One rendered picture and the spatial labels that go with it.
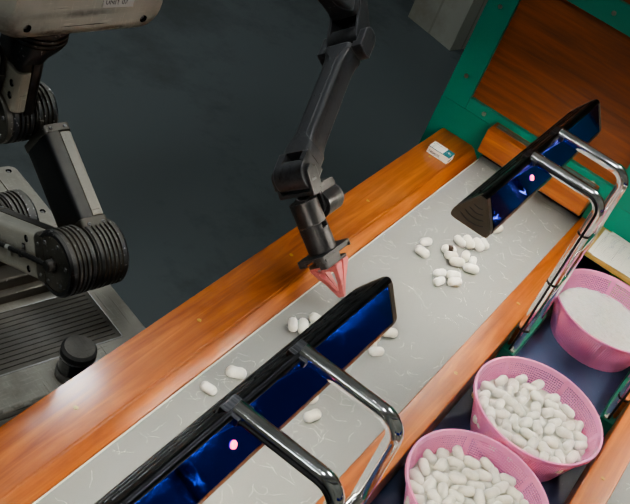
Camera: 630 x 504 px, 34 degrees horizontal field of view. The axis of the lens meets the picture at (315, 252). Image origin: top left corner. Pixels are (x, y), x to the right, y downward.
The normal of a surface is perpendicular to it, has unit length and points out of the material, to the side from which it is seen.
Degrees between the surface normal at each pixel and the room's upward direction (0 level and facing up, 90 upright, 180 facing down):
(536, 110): 90
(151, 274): 0
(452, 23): 90
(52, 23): 90
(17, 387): 1
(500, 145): 90
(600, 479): 0
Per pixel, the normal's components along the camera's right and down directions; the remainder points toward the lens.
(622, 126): -0.52, 0.38
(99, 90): 0.33, -0.74
